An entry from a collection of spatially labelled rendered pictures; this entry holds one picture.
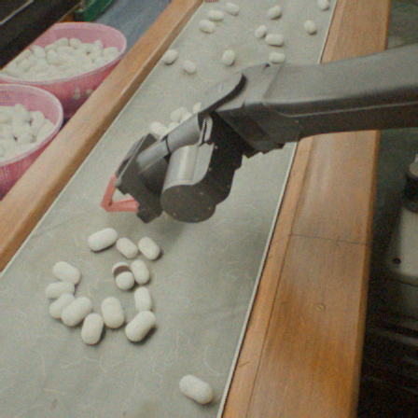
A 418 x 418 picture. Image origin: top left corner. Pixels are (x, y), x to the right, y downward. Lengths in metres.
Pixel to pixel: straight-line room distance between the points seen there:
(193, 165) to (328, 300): 0.20
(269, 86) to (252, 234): 0.24
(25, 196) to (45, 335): 0.23
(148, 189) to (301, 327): 0.24
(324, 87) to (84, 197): 0.42
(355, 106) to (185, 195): 0.19
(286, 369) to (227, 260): 0.18
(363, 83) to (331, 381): 0.27
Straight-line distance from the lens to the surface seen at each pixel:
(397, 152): 2.29
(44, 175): 0.85
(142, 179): 0.69
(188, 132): 0.64
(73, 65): 1.21
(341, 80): 0.51
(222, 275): 0.69
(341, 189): 0.78
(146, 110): 1.01
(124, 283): 0.67
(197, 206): 0.60
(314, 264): 0.67
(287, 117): 0.55
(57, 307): 0.66
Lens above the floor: 1.23
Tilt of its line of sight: 40 degrees down
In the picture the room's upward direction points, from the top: 3 degrees counter-clockwise
